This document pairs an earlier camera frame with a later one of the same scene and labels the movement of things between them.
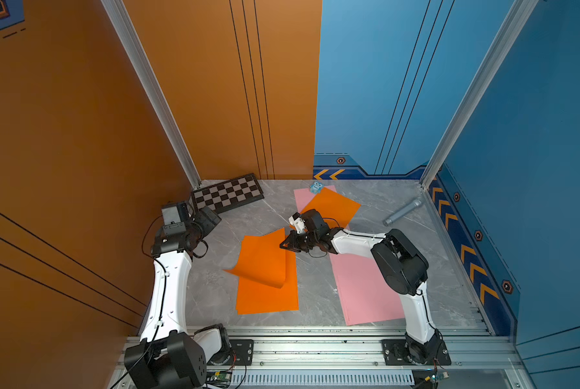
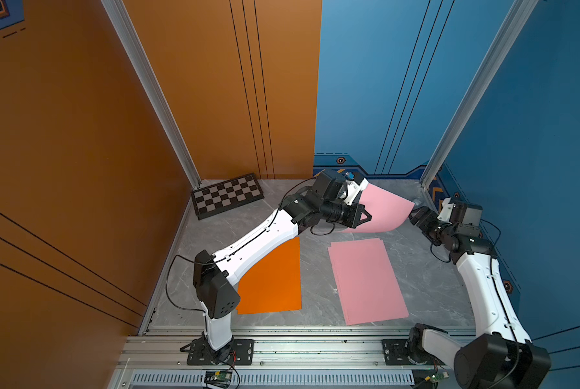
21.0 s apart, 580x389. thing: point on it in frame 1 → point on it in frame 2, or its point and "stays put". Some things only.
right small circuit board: (440, 376) stays put
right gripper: (292, 244) → (424, 224)
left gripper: (206, 224) → (351, 220)
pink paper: (365, 295) stays put
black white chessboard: (229, 194) stays put
